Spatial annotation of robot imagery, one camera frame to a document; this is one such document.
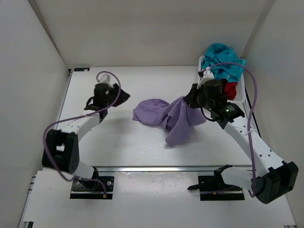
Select purple t shirt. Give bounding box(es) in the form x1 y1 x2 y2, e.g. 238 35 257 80
133 96 207 147

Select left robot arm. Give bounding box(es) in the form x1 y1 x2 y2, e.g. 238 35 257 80
42 83 130 180

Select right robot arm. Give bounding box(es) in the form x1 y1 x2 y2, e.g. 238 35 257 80
184 79 299 204

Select red t shirt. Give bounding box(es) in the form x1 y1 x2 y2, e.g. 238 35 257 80
224 82 238 100

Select white plastic basket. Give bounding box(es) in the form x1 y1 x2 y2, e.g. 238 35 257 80
198 55 246 104

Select black label sticker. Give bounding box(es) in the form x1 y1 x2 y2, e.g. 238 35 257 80
73 67 90 72

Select teal t shirt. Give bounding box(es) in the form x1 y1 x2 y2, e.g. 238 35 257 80
201 43 246 83

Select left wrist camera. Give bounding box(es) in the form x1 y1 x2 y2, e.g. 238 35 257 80
99 74 113 88

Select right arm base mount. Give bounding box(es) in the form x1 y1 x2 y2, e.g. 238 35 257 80
187 165 245 201

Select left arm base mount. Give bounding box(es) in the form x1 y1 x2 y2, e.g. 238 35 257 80
70 175 114 200

